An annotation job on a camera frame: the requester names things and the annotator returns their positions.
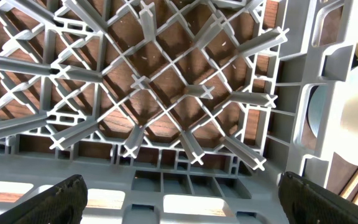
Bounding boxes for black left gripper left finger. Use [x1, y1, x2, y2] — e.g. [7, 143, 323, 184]
[0, 174, 88, 224]

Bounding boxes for wooden chopstick upper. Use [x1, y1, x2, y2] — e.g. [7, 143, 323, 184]
[340, 169, 358, 199]

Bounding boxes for light blue saucer plate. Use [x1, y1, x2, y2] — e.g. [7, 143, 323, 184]
[307, 85, 327, 137]

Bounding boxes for grey plastic dishwasher rack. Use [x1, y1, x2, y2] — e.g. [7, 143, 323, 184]
[0, 0, 357, 223]

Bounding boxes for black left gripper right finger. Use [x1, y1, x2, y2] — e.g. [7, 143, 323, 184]
[278, 172, 358, 224]

